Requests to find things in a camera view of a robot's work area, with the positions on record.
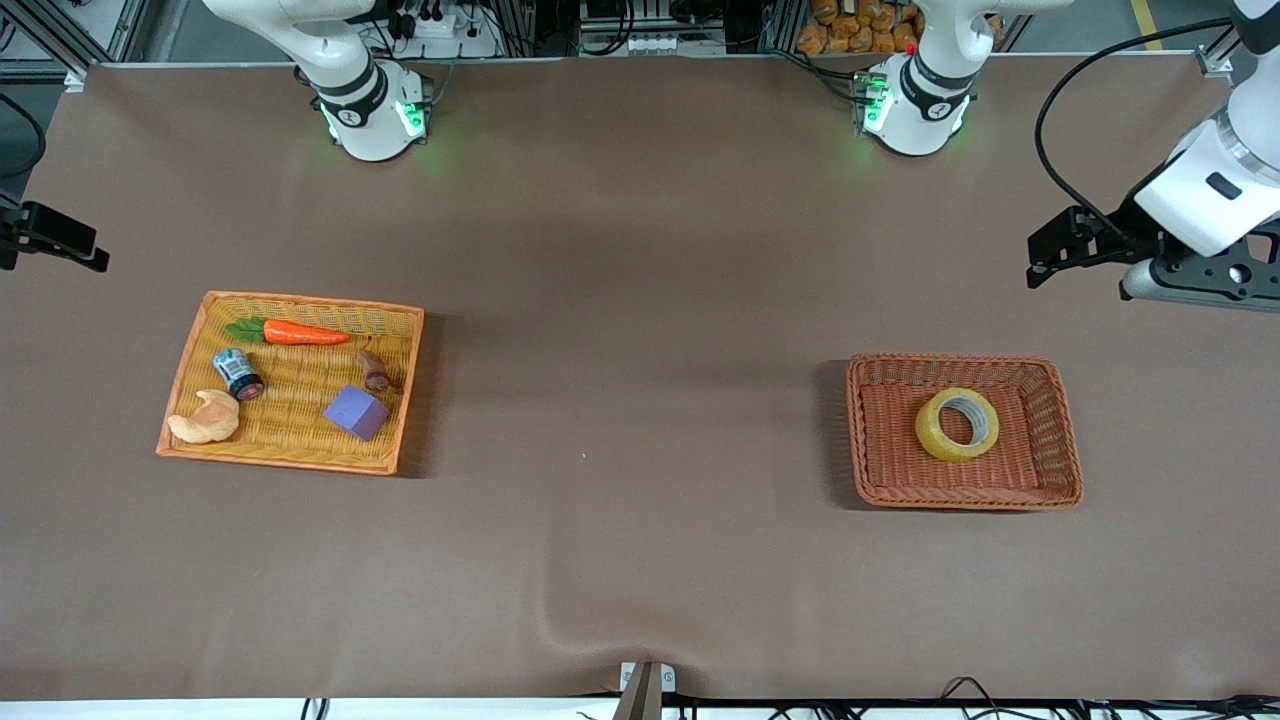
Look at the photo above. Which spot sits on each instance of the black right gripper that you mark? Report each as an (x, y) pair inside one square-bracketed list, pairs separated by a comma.
[(40, 229)]

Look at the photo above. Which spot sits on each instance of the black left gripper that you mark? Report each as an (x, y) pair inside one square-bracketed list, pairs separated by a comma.
[(1118, 233)]

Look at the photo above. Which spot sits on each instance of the yellow tape roll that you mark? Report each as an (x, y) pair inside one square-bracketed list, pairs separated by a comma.
[(930, 436)]

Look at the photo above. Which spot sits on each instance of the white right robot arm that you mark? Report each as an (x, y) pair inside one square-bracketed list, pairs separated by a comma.
[(370, 110)]

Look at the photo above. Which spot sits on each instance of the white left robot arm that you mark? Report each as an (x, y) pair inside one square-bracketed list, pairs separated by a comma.
[(925, 100)]

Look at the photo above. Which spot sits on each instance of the small blue labelled jar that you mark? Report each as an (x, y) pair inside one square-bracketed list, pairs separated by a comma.
[(235, 372)]

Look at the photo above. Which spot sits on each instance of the toy croissant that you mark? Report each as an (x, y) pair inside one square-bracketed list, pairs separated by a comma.
[(205, 425)]

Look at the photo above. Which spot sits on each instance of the orange toy carrot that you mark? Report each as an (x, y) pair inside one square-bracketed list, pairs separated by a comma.
[(300, 333)]

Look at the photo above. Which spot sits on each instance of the brown wicker basket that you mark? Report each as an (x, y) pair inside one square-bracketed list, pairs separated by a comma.
[(890, 450)]

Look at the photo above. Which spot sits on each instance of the yellow wicker tray orange rim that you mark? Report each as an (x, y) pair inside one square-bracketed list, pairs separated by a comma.
[(300, 452)]

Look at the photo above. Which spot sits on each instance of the crate of orange pastries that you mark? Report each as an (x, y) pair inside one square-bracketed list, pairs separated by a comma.
[(840, 30)]

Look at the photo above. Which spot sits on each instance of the purple cube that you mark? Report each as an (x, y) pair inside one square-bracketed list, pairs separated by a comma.
[(355, 411)]

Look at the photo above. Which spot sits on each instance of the brown toy root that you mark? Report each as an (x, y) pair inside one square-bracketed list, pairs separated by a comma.
[(375, 372)]

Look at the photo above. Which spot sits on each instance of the large white power strip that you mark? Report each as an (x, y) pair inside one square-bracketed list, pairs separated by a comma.
[(450, 42)]

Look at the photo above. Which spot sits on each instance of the small white socket strip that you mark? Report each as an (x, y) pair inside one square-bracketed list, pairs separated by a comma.
[(660, 43)]

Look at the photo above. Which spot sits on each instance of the brown table cloth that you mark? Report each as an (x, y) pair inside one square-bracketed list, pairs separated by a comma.
[(700, 560)]

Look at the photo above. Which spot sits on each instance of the black electronics box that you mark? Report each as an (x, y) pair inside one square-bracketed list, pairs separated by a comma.
[(610, 10)]

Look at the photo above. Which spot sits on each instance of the aluminium frame post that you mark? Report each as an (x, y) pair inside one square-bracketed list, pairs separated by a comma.
[(1215, 62), (50, 37)]

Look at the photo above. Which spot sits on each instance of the metal table edge bracket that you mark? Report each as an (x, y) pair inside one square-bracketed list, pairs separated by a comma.
[(645, 690)]

